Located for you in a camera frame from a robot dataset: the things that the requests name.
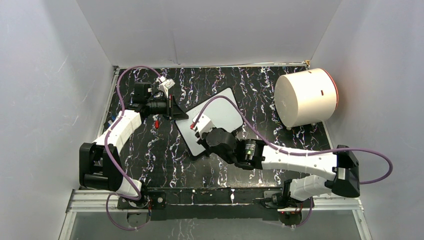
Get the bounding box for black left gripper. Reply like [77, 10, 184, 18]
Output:
[147, 95, 190, 122]

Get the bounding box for small white whiteboard black frame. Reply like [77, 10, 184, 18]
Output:
[175, 98, 244, 158]

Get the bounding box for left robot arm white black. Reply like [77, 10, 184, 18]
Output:
[79, 79, 189, 208]

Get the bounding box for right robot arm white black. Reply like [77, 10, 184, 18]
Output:
[201, 127, 360, 207]

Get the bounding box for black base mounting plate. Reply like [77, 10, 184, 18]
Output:
[148, 187, 282, 221]

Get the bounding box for white cylindrical drum red rim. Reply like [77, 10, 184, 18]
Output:
[274, 68, 339, 128]

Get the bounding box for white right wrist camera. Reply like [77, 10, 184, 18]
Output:
[190, 113, 215, 140]

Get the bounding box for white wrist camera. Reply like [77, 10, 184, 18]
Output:
[157, 76, 175, 97]
[190, 113, 215, 140]

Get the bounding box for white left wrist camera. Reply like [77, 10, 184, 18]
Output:
[157, 76, 175, 97]

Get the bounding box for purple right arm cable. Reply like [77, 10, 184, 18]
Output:
[191, 95, 394, 229]

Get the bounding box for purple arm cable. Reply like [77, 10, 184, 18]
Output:
[103, 65, 163, 231]
[191, 95, 394, 229]

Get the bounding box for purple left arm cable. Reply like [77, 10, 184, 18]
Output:
[103, 65, 163, 231]

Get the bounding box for aluminium front frame rail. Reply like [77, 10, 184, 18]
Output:
[59, 188, 372, 240]

